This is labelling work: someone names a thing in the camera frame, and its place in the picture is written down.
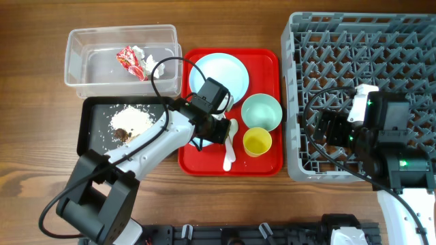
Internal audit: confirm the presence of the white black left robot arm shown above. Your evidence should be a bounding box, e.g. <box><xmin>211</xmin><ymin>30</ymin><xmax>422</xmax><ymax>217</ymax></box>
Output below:
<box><xmin>53</xmin><ymin>95</ymin><xmax>231</xmax><ymax>244</ymax></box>

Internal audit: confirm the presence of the clear plastic waste bin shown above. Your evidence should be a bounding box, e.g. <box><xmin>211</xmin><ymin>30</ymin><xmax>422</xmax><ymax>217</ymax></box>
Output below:
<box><xmin>64</xmin><ymin>24</ymin><xmax>182</xmax><ymax>98</ymax></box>

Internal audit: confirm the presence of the white tissue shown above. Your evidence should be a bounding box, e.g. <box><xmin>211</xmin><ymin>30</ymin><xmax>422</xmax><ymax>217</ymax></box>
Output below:
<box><xmin>132</xmin><ymin>46</ymin><xmax>165</xmax><ymax>80</ymax></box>

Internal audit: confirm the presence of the red snack wrapper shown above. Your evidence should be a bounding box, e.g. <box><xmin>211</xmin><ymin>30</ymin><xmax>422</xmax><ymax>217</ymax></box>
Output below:
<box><xmin>116</xmin><ymin>46</ymin><xmax>148</xmax><ymax>81</ymax></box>

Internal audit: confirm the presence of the light blue bowl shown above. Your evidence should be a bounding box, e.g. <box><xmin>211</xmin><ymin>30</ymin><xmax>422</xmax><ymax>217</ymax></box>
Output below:
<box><xmin>189</xmin><ymin>137</ymin><xmax>213</xmax><ymax>148</ymax></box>

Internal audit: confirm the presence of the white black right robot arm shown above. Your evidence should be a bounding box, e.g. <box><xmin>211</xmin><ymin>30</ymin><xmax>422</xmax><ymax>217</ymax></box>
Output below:
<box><xmin>305</xmin><ymin>91</ymin><xmax>435</xmax><ymax>244</ymax></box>

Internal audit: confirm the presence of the white plastic fork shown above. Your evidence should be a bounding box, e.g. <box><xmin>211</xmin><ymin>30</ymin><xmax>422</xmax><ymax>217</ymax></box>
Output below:
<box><xmin>223</xmin><ymin>138</ymin><xmax>234</xmax><ymax>172</ymax></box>

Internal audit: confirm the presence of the mint green bowl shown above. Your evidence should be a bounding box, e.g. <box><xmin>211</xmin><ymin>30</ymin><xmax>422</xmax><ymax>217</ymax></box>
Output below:
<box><xmin>241</xmin><ymin>93</ymin><xmax>283</xmax><ymax>131</ymax></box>

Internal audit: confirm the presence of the grey dishwasher rack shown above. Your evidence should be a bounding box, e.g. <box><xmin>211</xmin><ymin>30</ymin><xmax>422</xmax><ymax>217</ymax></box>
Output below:
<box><xmin>281</xmin><ymin>12</ymin><xmax>435</xmax><ymax>182</ymax></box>

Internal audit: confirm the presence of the white plastic spoon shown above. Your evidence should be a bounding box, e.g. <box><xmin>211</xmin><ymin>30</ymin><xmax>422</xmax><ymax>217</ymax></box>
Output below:
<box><xmin>228</xmin><ymin>118</ymin><xmax>238</xmax><ymax>162</ymax></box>

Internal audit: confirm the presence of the red serving tray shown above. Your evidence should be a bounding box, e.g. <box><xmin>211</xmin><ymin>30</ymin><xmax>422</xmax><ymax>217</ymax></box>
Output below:
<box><xmin>178</xmin><ymin>48</ymin><xmax>283</xmax><ymax>177</ymax></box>

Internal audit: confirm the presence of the brown food chunk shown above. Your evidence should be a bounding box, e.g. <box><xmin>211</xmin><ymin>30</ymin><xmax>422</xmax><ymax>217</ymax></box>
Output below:
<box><xmin>114</xmin><ymin>128</ymin><xmax>131</xmax><ymax>143</ymax></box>

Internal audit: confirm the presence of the white rice pile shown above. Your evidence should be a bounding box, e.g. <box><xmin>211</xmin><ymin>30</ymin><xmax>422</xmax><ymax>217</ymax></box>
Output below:
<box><xmin>110</xmin><ymin>105</ymin><xmax>155</xmax><ymax>136</ymax></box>

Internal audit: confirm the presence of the black food waste tray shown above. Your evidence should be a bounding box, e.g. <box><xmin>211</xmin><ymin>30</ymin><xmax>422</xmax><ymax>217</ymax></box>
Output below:
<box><xmin>77</xmin><ymin>97</ymin><xmax>164</xmax><ymax>156</ymax></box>

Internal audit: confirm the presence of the yellow cup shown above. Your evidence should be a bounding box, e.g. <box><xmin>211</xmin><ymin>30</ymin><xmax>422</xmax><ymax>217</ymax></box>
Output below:
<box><xmin>243</xmin><ymin>127</ymin><xmax>273</xmax><ymax>157</ymax></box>

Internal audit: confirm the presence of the light blue plate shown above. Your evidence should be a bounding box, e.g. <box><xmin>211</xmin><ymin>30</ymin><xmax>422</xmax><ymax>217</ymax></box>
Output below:
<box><xmin>196</xmin><ymin>53</ymin><xmax>249</xmax><ymax>103</ymax></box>

